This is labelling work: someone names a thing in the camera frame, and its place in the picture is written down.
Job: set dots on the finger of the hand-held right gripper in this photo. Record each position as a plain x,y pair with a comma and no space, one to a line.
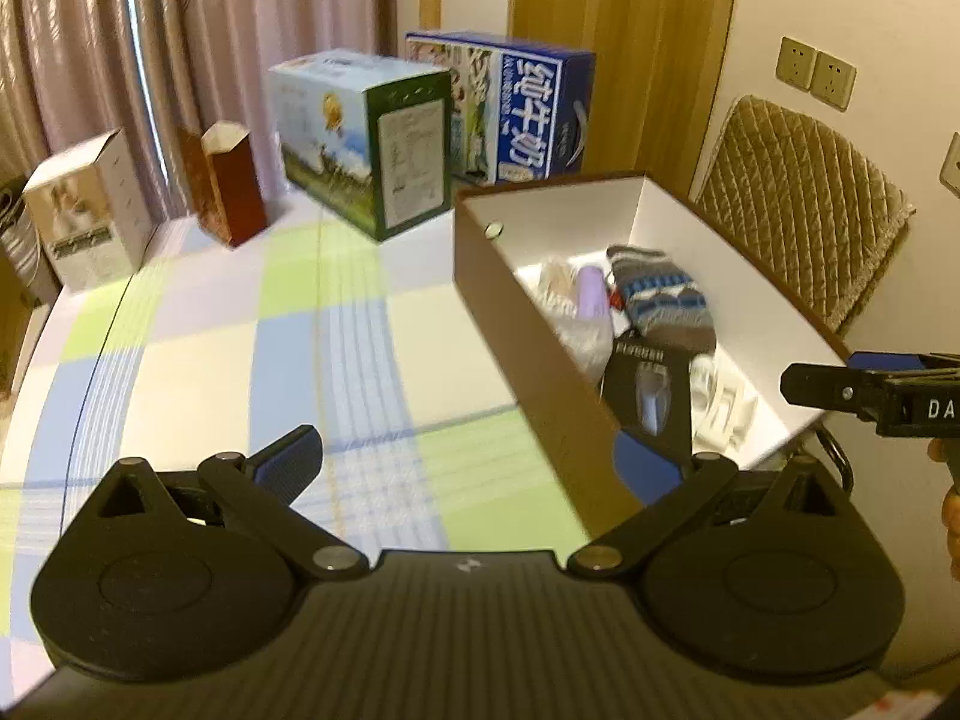
825,386
889,361

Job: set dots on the beige wall switch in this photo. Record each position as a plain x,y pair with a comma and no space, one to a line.
951,165

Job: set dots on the dark red box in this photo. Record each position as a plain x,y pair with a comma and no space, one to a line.
232,187

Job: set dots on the person's right hand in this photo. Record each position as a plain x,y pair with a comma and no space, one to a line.
952,525

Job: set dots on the silver metal pipe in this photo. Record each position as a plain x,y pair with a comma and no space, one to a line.
146,52

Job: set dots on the striped knitted sock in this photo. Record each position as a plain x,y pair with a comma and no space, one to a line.
667,300

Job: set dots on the chair with quilted cover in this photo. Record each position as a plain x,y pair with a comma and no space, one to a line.
810,195

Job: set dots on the plaid tablecloth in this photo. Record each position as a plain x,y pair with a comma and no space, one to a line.
225,360

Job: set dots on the blue milk carton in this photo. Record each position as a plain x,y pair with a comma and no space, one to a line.
525,112

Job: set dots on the black shaver box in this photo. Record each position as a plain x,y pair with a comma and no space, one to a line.
622,405

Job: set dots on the pink curtain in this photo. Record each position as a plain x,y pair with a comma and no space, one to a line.
262,0

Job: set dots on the stack of white containers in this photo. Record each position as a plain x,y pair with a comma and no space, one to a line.
19,232

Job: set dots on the white blister pack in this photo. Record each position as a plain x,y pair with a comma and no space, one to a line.
720,405

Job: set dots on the brown cardboard box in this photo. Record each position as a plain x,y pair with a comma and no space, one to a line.
15,337

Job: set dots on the beige wall socket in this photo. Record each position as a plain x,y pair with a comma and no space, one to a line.
834,80
795,64

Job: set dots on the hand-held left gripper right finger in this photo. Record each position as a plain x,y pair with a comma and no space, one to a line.
646,469

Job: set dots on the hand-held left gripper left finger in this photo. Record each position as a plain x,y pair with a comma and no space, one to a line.
289,461

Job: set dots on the wooden door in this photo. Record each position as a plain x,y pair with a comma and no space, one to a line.
622,0

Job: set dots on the white product box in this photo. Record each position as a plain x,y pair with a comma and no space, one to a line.
90,217

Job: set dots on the brown storage box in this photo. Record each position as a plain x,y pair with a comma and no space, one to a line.
525,360

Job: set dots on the clear plastic bag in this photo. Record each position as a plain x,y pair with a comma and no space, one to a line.
589,345

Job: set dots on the green milk carton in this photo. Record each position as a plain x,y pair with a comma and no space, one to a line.
337,135

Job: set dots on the purple tube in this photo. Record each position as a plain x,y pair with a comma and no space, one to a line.
592,292

